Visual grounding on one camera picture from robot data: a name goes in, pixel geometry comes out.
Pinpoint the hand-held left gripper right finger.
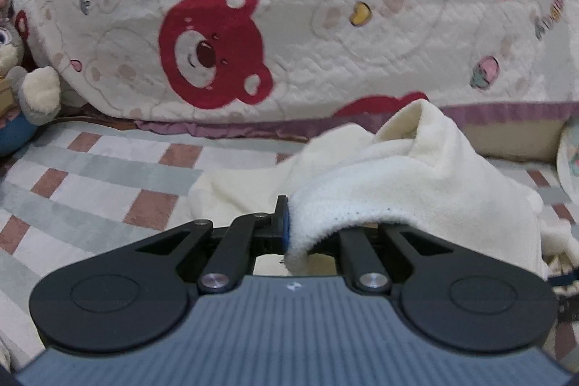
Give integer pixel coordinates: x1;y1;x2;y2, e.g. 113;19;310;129
312;225;454;295

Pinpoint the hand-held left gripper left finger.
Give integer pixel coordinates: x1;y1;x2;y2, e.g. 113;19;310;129
135;195;291;294

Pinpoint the white fleece garment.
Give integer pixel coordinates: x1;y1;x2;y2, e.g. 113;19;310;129
187;99;575;278

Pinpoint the cardboard box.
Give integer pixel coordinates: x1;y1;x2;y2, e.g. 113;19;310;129
0;76;15;118

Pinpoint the floral patchwork quilt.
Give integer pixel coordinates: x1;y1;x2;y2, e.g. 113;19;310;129
555;126;579;199

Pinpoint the grey plush rabbit toy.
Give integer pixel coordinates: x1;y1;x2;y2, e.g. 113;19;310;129
0;0;63;154

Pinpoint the beige bed base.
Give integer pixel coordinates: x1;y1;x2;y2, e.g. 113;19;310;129
466;118;568;164

